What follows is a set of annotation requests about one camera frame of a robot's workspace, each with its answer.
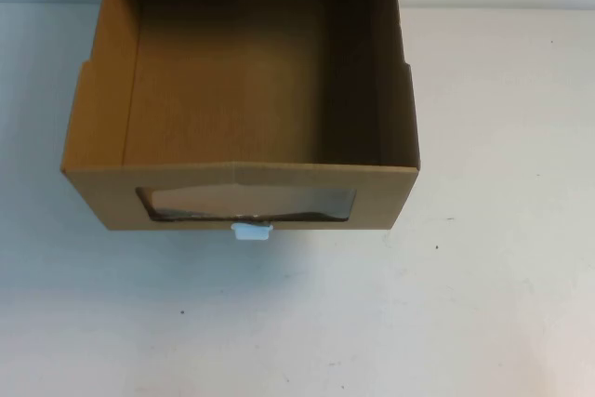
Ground white plastic drawer handle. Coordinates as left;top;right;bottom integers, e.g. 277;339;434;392
231;223;272;245

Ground cardboard drawer with window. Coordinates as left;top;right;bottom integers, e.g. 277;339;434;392
59;0;424;243

